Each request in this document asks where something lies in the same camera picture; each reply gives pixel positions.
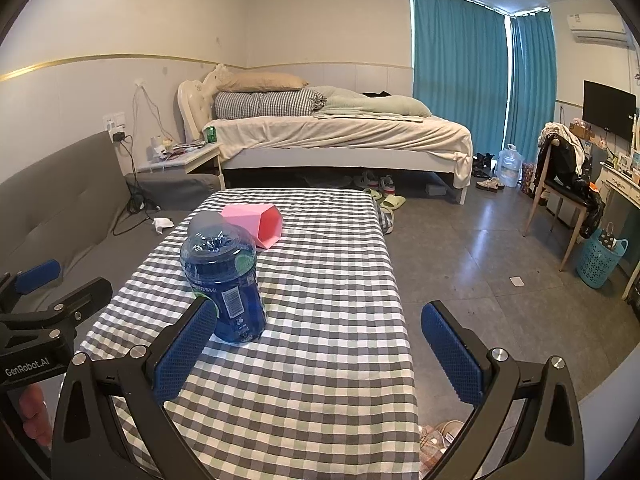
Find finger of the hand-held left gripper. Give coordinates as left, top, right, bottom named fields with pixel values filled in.
left=0, top=277, right=114, bottom=335
left=0, top=259, right=62, bottom=313

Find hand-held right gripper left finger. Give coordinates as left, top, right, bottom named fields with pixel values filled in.
left=50, top=297, right=218, bottom=480

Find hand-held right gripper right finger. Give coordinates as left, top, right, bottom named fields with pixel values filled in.
left=420, top=301, right=587, bottom=480

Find pink hexagonal cup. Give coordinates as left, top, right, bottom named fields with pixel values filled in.
left=220, top=202, right=284, bottom=251

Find person's left hand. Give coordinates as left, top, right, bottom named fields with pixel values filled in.
left=19, top=384, right=54, bottom=452

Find grey sofa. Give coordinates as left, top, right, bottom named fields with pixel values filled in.
left=0, top=131, right=223, bottom=313

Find plaid slipper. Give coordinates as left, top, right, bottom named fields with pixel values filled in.
left=419, top=420, right=472, bottom=467

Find blue transparent plastic bottle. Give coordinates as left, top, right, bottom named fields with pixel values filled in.
left=180, top=211, right=268, bottom=345

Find grey checkered tablecloth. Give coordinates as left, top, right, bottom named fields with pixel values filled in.
left=75, top=187, right=422, bottom=480

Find pale green slippers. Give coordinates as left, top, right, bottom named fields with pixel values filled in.
left=363, top=187, right=407, bottom=211

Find blue laundry basket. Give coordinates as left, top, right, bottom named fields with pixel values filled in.
left=576, top=227, right=630, bottom=290

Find white nightstand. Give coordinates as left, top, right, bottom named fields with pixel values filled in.
left=136, top=141, right=226, bottom=192

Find grey sneakers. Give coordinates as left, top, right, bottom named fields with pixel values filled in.
left=352, top=171, right=397, bottom=196

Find wooden chair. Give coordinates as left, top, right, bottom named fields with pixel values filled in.
left=522, top=135, right=601, bottom=272

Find black shoes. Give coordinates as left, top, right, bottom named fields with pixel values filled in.
left=472, top=152, right=499, bottom=179

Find clear water jug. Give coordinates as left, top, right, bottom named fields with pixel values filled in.
left=497, top=144, right=524, bottom=189

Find black jacket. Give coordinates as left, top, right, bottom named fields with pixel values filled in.
left=534, top=132, right=605, bottom=242

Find white dressing table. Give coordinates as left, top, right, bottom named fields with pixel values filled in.
left=599, top=147, right=640, bottom=302

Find white garment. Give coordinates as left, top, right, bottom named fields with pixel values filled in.
left=539, top=121, right=587, bottom=162

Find white bed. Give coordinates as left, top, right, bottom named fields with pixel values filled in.
left=177, top=79, right=474, bottom=206

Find white pillow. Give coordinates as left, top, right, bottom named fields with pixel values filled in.
left=201, top=63, right=236, bottom=94

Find pale green blanket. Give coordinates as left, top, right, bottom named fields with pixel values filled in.
left=312, top=85, right=432, bottom=122

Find grey checkered quilt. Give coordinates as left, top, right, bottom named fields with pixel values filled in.
left=214, top=87, right=329, bottom=121

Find beige pillow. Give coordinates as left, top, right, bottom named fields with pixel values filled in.
left=215, top=72, right=310, bottom=94

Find wide teal curtain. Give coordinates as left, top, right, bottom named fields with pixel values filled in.
left=410, top=0, right=509, bottom=150

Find narrow teal curtain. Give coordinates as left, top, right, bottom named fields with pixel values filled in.
left=504, top=9, right=559, bottom=155

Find black television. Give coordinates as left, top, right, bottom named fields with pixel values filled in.
left=582, top=80, right=637, bottom=144

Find white air conditioner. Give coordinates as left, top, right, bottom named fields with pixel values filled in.
left=566, top=11, right=631, bottom=47

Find black charger cable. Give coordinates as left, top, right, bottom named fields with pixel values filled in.
left=112, top=134, right=162, bottom=237

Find wall power socket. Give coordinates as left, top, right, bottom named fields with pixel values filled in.
left=102, top=113, right=129, bottom=144

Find white cable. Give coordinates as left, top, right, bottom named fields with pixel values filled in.
left=132, top=79, right=173, bottom=143

